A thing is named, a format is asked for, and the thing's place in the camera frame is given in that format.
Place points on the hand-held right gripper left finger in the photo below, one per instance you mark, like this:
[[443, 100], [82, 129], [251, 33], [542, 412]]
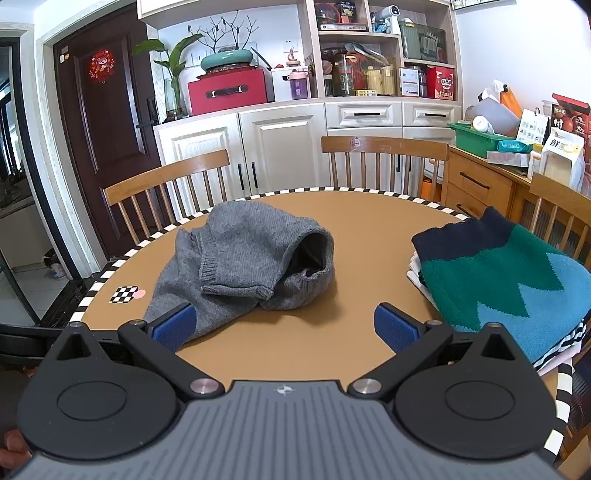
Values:
[[175, 325]]

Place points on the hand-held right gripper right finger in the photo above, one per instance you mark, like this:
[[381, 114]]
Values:
[[395, 327]]

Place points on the grey knit button vest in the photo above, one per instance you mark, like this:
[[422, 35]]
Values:
[[240, 249]]

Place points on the checkerboard marker sticker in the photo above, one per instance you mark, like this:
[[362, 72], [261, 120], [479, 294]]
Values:
[[123, 295]]

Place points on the white folded garment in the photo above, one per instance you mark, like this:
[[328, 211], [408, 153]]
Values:
[[418, 272]]

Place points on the green blue knit sweater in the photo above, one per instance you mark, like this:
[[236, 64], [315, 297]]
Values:
[[498, 277]]

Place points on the wooden spindle chair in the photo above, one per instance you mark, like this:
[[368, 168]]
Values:
[[166, 177], [383, 146], [561, 194]]

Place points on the wooden sideboard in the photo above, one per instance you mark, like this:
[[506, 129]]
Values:
[[480, 184]]

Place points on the black white striped shirt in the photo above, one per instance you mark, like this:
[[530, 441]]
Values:
[[563, 344]]

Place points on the dark wooden door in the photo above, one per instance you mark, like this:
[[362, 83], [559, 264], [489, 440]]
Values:
[[111, 138]]

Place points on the green plastic basket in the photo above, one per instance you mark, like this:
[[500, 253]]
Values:
[[475, 141]]

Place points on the black framed glass door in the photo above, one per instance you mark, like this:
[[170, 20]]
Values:
[[27, 184]]

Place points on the white snack bag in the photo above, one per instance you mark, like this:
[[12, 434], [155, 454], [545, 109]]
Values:
[[561, 161]]

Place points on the red storage box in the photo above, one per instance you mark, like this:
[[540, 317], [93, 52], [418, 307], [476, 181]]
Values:
[[226, 94]]

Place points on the white paper bag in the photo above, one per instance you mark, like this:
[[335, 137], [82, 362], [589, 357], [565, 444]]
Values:
[[532, 127]]

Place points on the red gift box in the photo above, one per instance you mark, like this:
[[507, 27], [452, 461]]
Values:
[[441, 83]]

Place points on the purple water bottle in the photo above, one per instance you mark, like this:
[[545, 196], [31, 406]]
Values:
[[298, 85]]

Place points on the green leafy plant in vase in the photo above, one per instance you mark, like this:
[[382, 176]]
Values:
[[178, 60]]

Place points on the red door decoration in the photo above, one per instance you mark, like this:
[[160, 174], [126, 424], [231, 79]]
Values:
[[101, 66]]

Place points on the teal pot with bare branches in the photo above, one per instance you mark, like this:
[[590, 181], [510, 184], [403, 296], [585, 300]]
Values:
[[226, 60]]

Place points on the green storage box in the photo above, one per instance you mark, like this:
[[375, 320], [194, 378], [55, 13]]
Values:
[[422, 44]]

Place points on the white toy robot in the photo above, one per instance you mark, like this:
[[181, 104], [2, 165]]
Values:
[[385, 18]]

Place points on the white wall cabinet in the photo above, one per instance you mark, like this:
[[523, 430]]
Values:
[[277, 138]]

